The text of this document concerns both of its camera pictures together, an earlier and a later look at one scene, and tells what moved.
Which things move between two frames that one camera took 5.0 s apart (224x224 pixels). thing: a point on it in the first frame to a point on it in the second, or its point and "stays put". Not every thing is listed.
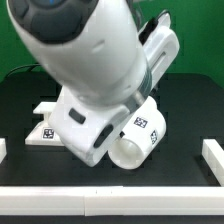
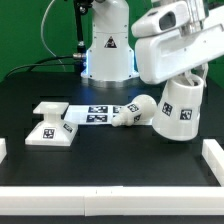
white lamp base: (42, 134) stays put
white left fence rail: (3, 149) stays put
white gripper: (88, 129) to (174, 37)
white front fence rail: (111, 200) stays put
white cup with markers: (140, 138) to (178, 116)
